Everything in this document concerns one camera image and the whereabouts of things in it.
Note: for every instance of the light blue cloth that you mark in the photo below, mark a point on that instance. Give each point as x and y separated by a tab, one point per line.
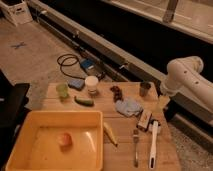
128	107

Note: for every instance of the green plastic cup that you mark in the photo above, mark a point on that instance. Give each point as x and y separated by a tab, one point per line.
62	90

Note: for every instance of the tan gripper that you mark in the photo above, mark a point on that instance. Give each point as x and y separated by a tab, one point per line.
163	101

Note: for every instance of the metal fork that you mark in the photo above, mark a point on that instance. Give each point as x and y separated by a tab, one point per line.
135	140

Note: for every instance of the green toy cucumber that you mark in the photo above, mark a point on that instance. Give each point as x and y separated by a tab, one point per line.
84	102

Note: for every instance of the metal cup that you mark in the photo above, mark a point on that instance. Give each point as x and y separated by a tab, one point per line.
144	88

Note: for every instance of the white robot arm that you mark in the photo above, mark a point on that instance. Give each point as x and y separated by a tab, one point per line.
186	72

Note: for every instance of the white handled brush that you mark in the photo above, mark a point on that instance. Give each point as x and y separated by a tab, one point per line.
153	145

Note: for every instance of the dark grape bunch toy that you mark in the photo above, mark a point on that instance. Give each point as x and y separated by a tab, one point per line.
117	93

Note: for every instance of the blue sponge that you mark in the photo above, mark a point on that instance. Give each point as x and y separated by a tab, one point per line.
77	84

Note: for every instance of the yellow plastic tub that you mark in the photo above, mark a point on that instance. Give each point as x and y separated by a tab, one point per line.
37	148

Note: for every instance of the white cardboard box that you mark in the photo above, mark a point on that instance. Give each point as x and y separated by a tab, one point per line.
17	14

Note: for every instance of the small brown white box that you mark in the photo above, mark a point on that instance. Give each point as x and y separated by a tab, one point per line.
143	122

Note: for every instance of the blue device on floor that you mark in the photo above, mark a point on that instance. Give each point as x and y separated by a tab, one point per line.
86	64

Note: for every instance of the white lidded cup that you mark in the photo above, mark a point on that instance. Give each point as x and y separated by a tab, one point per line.
91	83

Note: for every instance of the black chair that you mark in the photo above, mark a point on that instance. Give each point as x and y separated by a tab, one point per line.
13	99

